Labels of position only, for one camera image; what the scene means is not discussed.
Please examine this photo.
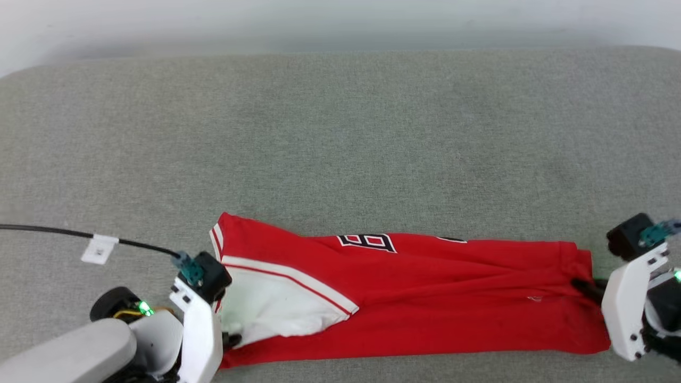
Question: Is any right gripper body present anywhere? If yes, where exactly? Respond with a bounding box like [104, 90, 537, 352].
[641, 269, 681, 365]

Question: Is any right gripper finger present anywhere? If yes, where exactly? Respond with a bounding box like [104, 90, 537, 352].
[571, 278, 608, 305]

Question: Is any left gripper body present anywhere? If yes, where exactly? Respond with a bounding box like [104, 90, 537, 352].
[89, 286, 185, 379]

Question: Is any red and white jersey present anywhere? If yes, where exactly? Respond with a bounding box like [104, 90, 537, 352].
[209, 212, 611, 369]

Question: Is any white cable tag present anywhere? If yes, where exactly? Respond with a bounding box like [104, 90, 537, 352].
[81, 234, 120, 265]

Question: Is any black cable with teal connector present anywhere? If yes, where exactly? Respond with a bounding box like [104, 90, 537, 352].
[638, 218, 681, 248]
[0, 223, 205, 285]

